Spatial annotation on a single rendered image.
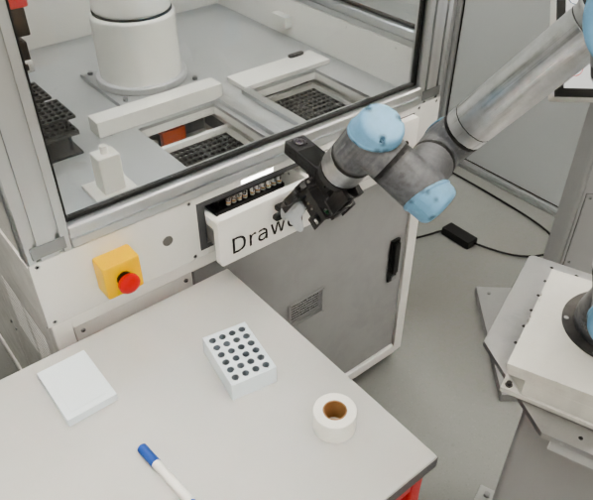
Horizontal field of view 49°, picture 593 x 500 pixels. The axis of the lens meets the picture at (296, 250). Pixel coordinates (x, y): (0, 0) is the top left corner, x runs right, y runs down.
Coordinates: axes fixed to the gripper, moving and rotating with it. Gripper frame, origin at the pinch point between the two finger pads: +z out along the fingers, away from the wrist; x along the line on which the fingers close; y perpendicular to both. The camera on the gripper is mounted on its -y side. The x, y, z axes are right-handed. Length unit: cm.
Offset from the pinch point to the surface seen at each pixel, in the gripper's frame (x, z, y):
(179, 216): -18.3, 6.2, -9.3
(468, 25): 167, 73, -57
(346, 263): 28.0, 37.1, 10.6
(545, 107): 166, 65, -9
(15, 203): -45.8, -6.1, -17.9
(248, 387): -25.9, -0.4, 24.7
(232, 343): -23.3, 2.6, 16.8
